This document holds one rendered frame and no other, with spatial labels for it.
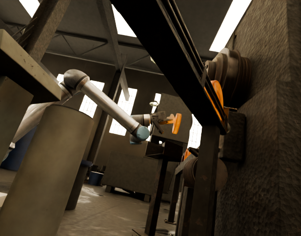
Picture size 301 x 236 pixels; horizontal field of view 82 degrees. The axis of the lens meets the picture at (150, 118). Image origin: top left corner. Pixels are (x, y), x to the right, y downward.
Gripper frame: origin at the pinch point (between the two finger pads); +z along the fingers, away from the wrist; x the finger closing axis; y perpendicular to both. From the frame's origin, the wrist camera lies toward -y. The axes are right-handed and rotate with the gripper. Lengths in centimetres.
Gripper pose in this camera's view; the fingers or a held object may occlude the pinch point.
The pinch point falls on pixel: (177, 121)
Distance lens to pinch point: 132.0
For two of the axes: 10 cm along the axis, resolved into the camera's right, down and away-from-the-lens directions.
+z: 10.0, -0.6, 0.3
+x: -0.1, 3.4, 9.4
